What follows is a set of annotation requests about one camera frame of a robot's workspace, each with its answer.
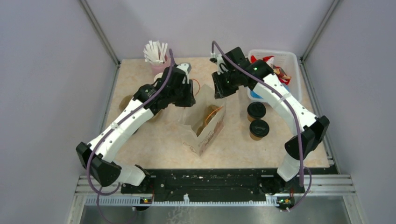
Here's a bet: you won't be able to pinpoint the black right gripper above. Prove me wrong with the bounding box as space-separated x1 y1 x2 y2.
212 68 240 99

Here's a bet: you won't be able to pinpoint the cream paper takeout bag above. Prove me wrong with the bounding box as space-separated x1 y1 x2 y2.
178 84 226 156

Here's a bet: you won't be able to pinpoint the brown paper coffee cup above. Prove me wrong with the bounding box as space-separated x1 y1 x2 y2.
247 114 256 122

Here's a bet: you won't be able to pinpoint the black cup lid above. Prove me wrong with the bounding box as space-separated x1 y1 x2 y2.
247 102 267 119
249 119 269 138

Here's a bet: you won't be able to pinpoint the brown pulp cup carrier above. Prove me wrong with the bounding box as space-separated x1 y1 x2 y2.
119 95 133 112

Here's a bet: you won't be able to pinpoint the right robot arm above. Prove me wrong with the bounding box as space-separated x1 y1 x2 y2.
210 47 330 192

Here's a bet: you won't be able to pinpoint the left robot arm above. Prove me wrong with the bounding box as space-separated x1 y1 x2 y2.
76 63 196 193

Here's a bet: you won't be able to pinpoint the stack of brown paper cups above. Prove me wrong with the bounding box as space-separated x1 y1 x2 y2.
154 72 163 82

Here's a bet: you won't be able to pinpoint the blue cartoon cloth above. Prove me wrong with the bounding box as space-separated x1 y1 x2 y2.
248 89 264 102

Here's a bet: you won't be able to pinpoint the pink straw holder cup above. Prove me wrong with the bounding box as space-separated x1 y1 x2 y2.
151 54 171 76

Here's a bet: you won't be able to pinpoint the white wrapped straws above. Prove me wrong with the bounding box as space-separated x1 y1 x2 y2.
143 41 168 66

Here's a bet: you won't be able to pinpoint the red patterned cloth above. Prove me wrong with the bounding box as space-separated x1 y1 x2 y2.
262 56 291 85

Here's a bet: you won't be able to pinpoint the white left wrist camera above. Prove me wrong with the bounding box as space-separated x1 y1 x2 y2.
177 63 192 84

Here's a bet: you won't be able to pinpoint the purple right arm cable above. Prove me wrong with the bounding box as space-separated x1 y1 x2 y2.
211 41 312 212

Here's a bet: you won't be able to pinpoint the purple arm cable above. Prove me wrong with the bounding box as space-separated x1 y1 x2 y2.
211 41 312 212
85 48 175 224

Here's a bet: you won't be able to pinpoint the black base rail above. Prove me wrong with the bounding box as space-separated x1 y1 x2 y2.
105 168 322 203

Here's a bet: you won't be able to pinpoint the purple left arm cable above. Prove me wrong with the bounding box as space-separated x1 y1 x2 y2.
85 48 175 224

